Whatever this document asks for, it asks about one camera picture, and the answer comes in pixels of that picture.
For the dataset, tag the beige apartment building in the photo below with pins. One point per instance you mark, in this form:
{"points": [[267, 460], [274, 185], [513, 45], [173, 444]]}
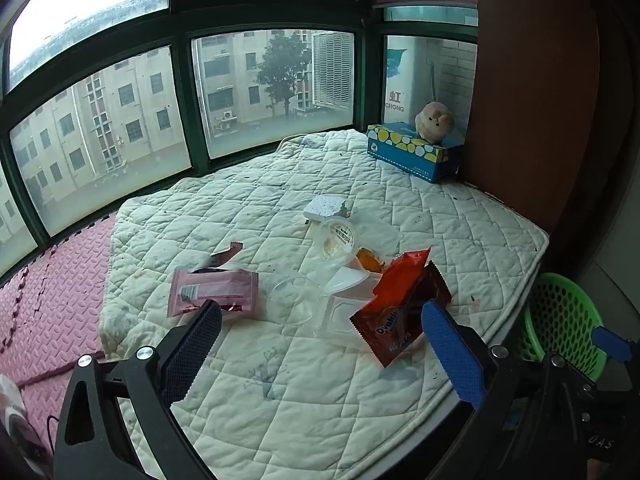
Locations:
{"points": [[115, 125]]}

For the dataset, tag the clear round plastic container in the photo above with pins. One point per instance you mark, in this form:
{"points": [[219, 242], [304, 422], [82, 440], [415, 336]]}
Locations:
{"points": [[295, 302]]}

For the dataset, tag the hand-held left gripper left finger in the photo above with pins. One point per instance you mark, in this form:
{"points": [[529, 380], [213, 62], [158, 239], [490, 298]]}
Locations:
{"points": [[192, 350]]}

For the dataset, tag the green tree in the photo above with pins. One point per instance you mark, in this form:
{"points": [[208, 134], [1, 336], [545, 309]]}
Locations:
{"points": [[280, 67]]}

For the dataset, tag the white louvred outdoor unit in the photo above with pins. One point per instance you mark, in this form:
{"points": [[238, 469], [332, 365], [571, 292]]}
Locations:
{"points": [[332, 70]]}

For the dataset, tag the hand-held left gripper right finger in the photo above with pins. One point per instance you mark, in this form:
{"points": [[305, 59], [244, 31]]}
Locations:
{"points": [[452, 355]]}

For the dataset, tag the torn pink wrapper strip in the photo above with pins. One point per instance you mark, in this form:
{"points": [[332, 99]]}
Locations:
{"points": [[227, 255]]}

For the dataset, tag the white printed outdoor box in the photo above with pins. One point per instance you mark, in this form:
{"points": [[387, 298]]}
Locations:
{"points": [[400, 85]]}

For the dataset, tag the white quilted mattress pad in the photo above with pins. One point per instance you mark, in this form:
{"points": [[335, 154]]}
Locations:
{"points": [[280, 400]]}

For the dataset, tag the brown wooden wardrobe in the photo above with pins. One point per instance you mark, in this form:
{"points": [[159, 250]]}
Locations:
{"points": [[530, 110]]}

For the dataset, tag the white plastic lid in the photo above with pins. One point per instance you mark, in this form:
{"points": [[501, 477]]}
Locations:
{"points": [[350, 282]]}

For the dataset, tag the pink foam floor mat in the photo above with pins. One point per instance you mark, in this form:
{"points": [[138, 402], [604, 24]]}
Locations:
{"points": [[50, 300]]}

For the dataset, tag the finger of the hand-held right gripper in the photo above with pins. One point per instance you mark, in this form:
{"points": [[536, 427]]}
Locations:
{"points": [[611, 340]]}

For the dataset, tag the dark green window frame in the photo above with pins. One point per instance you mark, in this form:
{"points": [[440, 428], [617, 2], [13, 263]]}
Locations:
{"points": [[182, 90]]}

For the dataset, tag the white foam block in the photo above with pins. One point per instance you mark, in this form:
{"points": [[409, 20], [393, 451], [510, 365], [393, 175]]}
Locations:
{"points": [[325, 207]]}

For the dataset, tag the green plastic basket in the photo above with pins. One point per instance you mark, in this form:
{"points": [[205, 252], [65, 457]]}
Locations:
{"points": [[560, 315]]}

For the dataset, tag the labelled plastic jelly cup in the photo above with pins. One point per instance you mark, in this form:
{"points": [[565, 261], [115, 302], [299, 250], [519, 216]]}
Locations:
{"points": [[337, 240]]}

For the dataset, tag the pink wrapper packet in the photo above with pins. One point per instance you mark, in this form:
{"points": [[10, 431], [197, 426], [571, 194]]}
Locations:
{"points": [[215, 287]]}

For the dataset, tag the clear rectangular plastic tray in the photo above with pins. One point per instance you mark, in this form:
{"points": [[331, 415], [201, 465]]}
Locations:
{"points": [[340, 317]]}

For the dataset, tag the orange peel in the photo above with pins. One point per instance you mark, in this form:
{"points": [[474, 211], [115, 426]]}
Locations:
{"points": [[371, 261]]}

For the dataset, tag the orange-red snack packet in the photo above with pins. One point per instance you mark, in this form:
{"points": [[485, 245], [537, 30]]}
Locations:
{"points": [[395, 310]]}

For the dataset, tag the beige plush toy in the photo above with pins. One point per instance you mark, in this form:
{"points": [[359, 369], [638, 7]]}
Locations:
{"points": [[434, 121]]}

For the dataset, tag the blue spotted tissue box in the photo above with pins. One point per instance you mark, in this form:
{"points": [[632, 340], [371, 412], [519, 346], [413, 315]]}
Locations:
{"points": [[410, 152]]}

